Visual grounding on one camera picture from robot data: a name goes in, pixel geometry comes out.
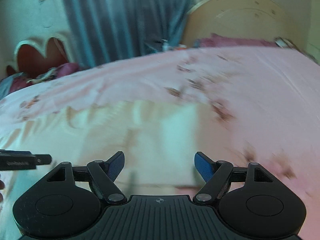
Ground white small garment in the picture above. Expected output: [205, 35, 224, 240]
[1, 101, 199, 187]

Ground person's left hand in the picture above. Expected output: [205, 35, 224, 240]
[0, 180, 5, 203]

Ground magenta crumpled blanket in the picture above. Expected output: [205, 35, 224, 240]
[0, 63, 85, 100]

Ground pink floral bed sheet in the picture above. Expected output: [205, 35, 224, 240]
[1, 47, 319, 239]

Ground red heart-shaped headboard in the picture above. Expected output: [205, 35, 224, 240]
[4, 31, 75, 77]

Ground magenta pillow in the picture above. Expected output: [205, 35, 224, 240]
[193, 33, 277, 48]

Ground blue-grey curtain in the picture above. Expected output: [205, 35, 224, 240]
[63, 0, 193, 68]

